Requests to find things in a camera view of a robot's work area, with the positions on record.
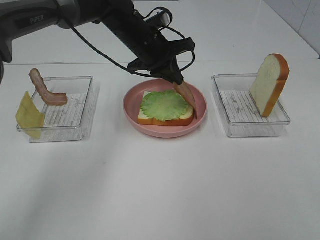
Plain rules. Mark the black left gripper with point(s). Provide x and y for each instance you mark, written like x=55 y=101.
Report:
x=152 y=41

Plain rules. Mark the bacon strip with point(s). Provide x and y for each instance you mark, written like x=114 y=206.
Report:
x=50 y=98
x=184 y=90

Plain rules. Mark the green lettuce leaf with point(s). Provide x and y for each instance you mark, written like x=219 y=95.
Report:
x=162 y=106

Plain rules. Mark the bread slice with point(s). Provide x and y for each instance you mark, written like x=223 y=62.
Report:
x=269 y=83
x=185 y=120

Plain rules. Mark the pink round plate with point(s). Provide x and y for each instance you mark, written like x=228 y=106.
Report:
x=133 y=99

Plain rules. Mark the clear right bread container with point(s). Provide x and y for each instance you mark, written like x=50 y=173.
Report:
x=239 y=114

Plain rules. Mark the clear left ingredient container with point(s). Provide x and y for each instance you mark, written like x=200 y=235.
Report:
x=70 y=122

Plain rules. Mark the yellow cheese slice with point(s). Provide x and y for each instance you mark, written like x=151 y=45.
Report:
x=28 y=116

